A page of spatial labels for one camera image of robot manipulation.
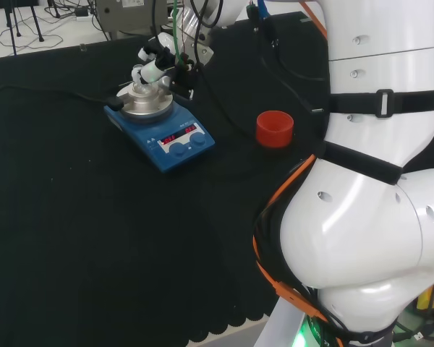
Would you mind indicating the grey metal box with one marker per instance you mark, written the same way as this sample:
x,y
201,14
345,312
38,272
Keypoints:
x,y
130,16

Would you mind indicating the black tripod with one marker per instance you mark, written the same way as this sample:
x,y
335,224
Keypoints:
x,y
36,25

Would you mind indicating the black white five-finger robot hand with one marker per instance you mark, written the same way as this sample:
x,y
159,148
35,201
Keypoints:
x,y
153,70

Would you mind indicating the clear round-bottom glass flask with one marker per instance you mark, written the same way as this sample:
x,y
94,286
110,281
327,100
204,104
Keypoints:
x,y
141,86

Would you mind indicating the heater with blue base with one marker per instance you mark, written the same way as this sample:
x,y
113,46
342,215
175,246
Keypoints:
x,y
173,141

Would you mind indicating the black bench cloth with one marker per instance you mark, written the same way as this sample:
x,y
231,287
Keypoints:
x,y
112,217

